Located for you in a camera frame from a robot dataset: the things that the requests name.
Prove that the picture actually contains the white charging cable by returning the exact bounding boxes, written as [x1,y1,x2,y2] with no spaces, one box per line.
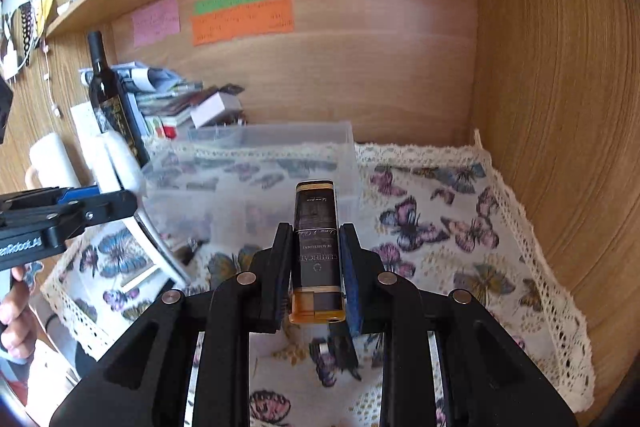
[39,41,62,118]

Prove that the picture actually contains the pink paper note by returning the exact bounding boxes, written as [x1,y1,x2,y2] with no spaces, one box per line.
[131,0,180,48]

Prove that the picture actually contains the dark red wine bottle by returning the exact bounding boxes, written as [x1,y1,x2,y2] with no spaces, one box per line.
[87,31,149,167]

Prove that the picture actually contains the white handwritten note sheet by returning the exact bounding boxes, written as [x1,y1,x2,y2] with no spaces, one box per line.
[70,102,102,147]

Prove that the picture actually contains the green paper note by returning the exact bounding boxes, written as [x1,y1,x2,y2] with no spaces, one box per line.
[193,0,262,15]

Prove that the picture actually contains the white pitcher with handle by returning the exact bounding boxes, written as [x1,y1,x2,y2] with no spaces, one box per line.
[24,132,81,190]

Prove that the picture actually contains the black and amber lighter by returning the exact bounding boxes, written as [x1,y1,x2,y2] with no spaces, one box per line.
[290,180,346,325]

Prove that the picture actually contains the stack of books and papers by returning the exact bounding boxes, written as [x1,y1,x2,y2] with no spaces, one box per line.
[78,62,206,139]

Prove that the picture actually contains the butterfly print lace cloth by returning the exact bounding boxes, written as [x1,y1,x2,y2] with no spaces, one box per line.
[42,145,592,426]

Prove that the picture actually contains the clear plastic storage box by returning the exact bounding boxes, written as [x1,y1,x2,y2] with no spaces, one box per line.
[143,121,360,254]

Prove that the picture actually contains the person's left hand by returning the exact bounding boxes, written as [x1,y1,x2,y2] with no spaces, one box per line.
[1,265,44,365]

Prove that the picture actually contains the orange paper note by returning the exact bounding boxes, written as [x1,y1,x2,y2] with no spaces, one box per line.
[191,0,294,46]

